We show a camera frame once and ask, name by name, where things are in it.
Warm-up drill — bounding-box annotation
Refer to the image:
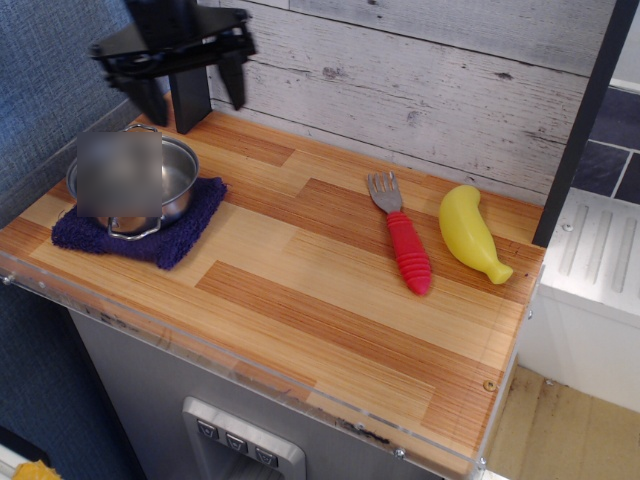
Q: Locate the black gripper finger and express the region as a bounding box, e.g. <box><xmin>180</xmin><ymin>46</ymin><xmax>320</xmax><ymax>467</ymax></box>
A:
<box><xmin>120</xmin><ymin>78</ymin><xmax>168</xmax><ymax>126</ymax></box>
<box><xmin>219</xmin><ymin>55</ymin><xmax>246</xmax><ymax>110</ymax></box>

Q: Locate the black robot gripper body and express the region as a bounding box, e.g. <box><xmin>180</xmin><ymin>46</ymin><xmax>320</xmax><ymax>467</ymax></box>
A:
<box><xmin>89</xmin><ymin>1</ymin><xmax>256</xmax><ymax>79</ymax></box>

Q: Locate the red handled toy fork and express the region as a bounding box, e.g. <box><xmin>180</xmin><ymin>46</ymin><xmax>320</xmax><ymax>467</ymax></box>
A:
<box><xmin>367</xmin><ymin>172</ymin><xmax>432</xmax><ymax>296</ymax></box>

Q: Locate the yellow plastic toy banana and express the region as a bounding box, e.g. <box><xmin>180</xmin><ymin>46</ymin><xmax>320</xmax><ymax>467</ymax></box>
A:
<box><xmin>439</xmin><ymin>185</ymin><xmax>513</xmax><ymax>285</ymax></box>

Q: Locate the stainless steel pot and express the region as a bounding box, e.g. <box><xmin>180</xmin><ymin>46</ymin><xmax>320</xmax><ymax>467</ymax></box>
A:
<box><xmin>66</xmin><ymin>124</ymin><xmax>199</xmax><ymax>241</ymax></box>

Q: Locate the purple knitted cloth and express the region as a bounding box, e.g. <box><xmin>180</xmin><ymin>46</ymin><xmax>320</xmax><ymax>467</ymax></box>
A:
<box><xmin>51</xmin><ymin>177</ymin><xmax>227</xmax><ymax>270</ymax></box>

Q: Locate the grey toy fridge cabinet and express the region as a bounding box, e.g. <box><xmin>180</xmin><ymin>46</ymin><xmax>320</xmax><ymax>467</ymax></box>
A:
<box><xmin>72</xmin><ymin>312</ymin><xmax>479</xmax><ymax>479</ymax></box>

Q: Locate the silver water dispenser panel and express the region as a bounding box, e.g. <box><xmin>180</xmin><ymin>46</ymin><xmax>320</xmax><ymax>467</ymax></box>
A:
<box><xmin>182</xmin><ymin>396</ymin><xmax>307</xmax><ymax>479</ymax></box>

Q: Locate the yellow object at corner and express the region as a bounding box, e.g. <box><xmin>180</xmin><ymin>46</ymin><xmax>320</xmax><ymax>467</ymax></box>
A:
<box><xmin>12</xmin><ymin>461</ymin><xmax>62</xmax><ymax>480</ymax></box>

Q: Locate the clear acrylic edge guard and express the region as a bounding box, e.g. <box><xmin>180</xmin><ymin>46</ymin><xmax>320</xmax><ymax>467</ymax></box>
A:
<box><xmin>1</xmin><ymin>241</ymin><xmax>541</xmax><ymax>479</ymax></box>

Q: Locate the white toy sink unit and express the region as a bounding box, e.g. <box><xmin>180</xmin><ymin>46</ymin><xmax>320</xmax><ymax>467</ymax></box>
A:
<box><xmin>518</xmin><ymin>189</ymin><xmax>639</xmax><ymax>411</ymax></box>

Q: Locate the black left upright post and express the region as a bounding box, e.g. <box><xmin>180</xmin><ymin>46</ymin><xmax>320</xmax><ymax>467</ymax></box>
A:
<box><xmin>169</xmin><ymin>67</ymin><xmax>212</xmax><ymax>134</ymax></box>

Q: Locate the black upright post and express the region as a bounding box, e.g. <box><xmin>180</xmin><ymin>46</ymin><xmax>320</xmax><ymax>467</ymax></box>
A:
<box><xmin>169</xmin><ymin>67</ymin><xmax>212</xmax><ymax>134</ymax></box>
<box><xmin>532</xmin><ymin>0</ymin><xmax>639</xmax><ymax>247</ymax></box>

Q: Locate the black right upright post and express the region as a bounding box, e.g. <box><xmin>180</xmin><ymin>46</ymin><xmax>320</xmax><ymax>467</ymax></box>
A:
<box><xmin>532</xmin><ymin>0</ymin><xmax>639</xmax><ymax>247</ymax></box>

